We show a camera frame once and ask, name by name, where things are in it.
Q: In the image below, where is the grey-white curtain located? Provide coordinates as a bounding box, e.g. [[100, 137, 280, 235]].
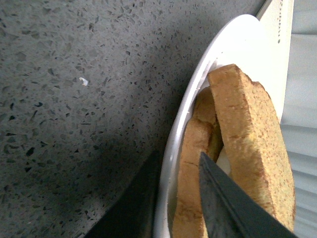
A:
[[281, 0, 317, 238]]

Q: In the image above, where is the bread slice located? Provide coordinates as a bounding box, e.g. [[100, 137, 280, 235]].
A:
[[208, 64, 296, 230], [172, 87, 223, 238]]

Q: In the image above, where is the fried egg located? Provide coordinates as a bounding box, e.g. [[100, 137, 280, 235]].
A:
[[216, 147, 232, 178]]

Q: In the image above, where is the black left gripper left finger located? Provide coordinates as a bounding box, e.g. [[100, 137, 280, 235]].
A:
[[85, 150, 160, 238]]

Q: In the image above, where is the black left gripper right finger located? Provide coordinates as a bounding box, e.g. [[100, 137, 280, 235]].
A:
[[199, 153, 295, 238]]

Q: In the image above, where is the beige rabbit tray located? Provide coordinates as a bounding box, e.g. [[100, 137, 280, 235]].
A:
[[257, 0, 294, 120]]

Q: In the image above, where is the white round plate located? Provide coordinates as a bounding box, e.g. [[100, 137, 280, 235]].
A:
[[153, 14, 275, 238]]

